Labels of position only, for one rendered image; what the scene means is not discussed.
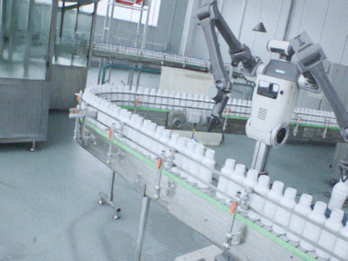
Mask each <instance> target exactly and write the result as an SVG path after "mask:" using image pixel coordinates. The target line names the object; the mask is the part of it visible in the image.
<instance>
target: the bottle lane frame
mask: <svg viewBox="0 0 348 261"><path fill-rule="evenodd" d="M85 128H86V129H88V130H89V132H88V136H90V138H88V144H87V146H85V145H84V147H83V144H82V145H81V147H82V148H83V149H85V150H86V151H87V152H89V153H90V154H91V155H93V156H94V157H96V159H98V160H99V161H100V162H101V163H103V164H105V165H106V166H108V164H107V161H108V153H109V146H110V140H111V138H109V134H105V132H102V131H101V130H99V129H97V128H96V127H94V126H92V125H91V124H89V123H88V122H85ZM119 148H120V150H121V151H120V154H118V155H113V158H112V162H116V161H117V156H119V162H116V163H112V165H110V167H109V168H110V169H111V170H113V171H114V172H116V173H117V174H118V175H119V176H120V177H122V178H123V179H125V180H126V181H127V182H129V183H130V184H132V185H133V186H134V180H135V176H136V175H138V176H140V177H141V178H143V179H144V180H145V184H146V186H145V195H147V196H148V197H149V198H151V199H152V201H154V197H153V195H154V194H155V186H156V185H157V177H158V169H157V164H155V163H153V162H151V161H150V160H148V159H146V158H144V157H143V156H141V154H140V153H137V152H135V151H133V150H132V149H130V148H128V147H126V146H125V145H123V144H122V143H120V142H118V140H116V139H115V138H113V145H112V153H118V149H119ZM168 179H169V180H170V187H169V186H168V187H166V188H162V189H161V190H160V195H165V193H166V189H167V188H168V189H169V192H168V195H166V196H161V197H160V199H159V200H157V201H154V202H156V203H157V204H158V205H159V206H161V207H163V208H164V209H166V210H167V211H168V212H169V213H171V214H172V215H173V216H175V217H176V218H178V219H179V220H180V221H182V222H183V223H185V224H186V225H187V226H188V227H191V228H192V229H193V230H195V231H196V232H197V233H198V234H200V235H202V236H203V237H204V238H206V239H207V240H209V241H210V242H212V243H213V244H214V245H216V246H217V247H219V248H220V249H221V250H223V246H222V245H223V244H224V243H225V241H226V233H227V231H228V228H229V223H230V220H231V213H230V209H229V208H228V207H226V206H225V204H221V203H220V202H219V201H216V200H214V199H212V197H209V196H207V195H206V193H203V192H201V191H200V190H197V189H196V188H194V186H191V185H189V184H188V183H185V182H184V181H183V179H180V178H178V177H177V176H175V175H172V173H169V172H168V171H167V170H164V169H162V175H161V179H160V186H161V187H163V186H167V181H168ZM254 222H255V221H254ZM254 222H252V221H250V220H248V219H247V217H243V216H241V215H240V214H239V213H237V214H236V219H235V220H234V225H233V228H232V234H235V233H238V232H239V229H240V225H242V226H244V231H243V234H242V233H241V234H238V235H239V236H241V237H242V238H241V239H240V244H239V243H237V244H236V245H233V246H231V249H229V250H227V251H224V252H226V253H227V254H229V255H230V256H231V257H233V258H234V259H236V260H237V261H318V260H317V257H316V258H313V257H310V256H309V255H307V252H302V251H301V250H299V249H298V246H297V247H295V246H292V245H290V244H289V243H288V242H289V241H288V242H285V241H284V240H282V239H280V236H278V237H277V236H275V235H274V234H272V233H271V231H267V230H265V229H264V228H263V226H259V225H257V224H255V223H254Z"/></svg>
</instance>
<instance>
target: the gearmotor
mask: <svg viewBox="0 0 348 261"><path fill-rule="evenodd" d="M204 113H205V110H198V109H186V108H184V109H182V111H169V114H168V122H167V129H168V130H170V129H172V130H174V129H181V131H182V130H183V124H184V123H190V124H194V125H196V124H205V123H206V115H205V114H204ZM194 132H195V126H194V129H193V136H194ZM192 139H193V137H192Z"/></svg>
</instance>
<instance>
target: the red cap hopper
mask: <svg viewBox="0 0 348 261"><path fill-rule="evenodd" d="M145 1H146V0H112V2H111V0H108V2H107V9H106V20H105V22H104V32H103V44H104V42H105V43H106V31H107V33H108V40H107V43H109V46H110V41H111V38H112V39H113V41H115V39H114V37H113V36H112V35H111V32H112V33H113V34H114V36H115V37H116V38H117V39H118V41H119V42H120V41H121V40H120V39H119V37H118V36H117V35H116V34H115V33H114V31H116V32H117V31H120V32H125V33H129V34H135V35H134V36H133V37H131V38H130V39H129V40H128V41H126V42H127V43H128V42H129V41H131V40H132V39H133V38H134V37H136V40H135V42H133V45H134V44H135V49H136V48H138V44H139V40H140V39H142V48H141V49H142V50H141V51H143V49H144V48H145V41H146V39H147V31H148V26H149V17H150V8H151V7H152V0H149V5H148V6H147V8H144V3H145ZM140 2H141V6H140V7H136V6H132V5H134V4H137V3H140ZM110 6H111V16H110V21H109V28H107V25H108V20H109V9H110ZM115 6H117V7H123V8H126V9H131V10H136V11H140V16H139V25H138V30H137V32H131V31H127V30H121V29H112V22H113V18H114V8H115ZM126 6H127V7H126ZM137 8H138V9H137ZM143 11H147V15H146V20H145V29H144V34H140V30H141V25H142V16H143ZM140 35H143V36H141V37H140V38H139V36H140ZM103 44H102V45H103ZM107 64H108V59H107V58H105V59H104V67H105V66H106V65H107ZM102 66H103V58H100V63H99V73H98V80H97V85H100V78H101V72H102ZM105 75H106V74H105ZM105 75H104V84H106V82H107V81H109V79H107V80H106V81H105ZM140 76H141V71H140V70H139V71H137V81H136V91H138V89H139V81H140ZM133 77H134V70H131V75H130V84H129V86H130V91H131V89H132V83H133Z"/></svg>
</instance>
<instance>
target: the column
mask: <svg viewBox="0 0 348 261"><path fill-rule="evenodd" d="M198 1H199V0H189V3H188V9H187V13H186V20H185V24H184V29H183V36H182V40H181V47H180V55H182V57H183V56H184V55H185V58H186V56H188V55H190V48H191V41H192V37H193V30H194V26H195V18H194V17H193V16H194V12H196V10H197V8H198Z"/></svg>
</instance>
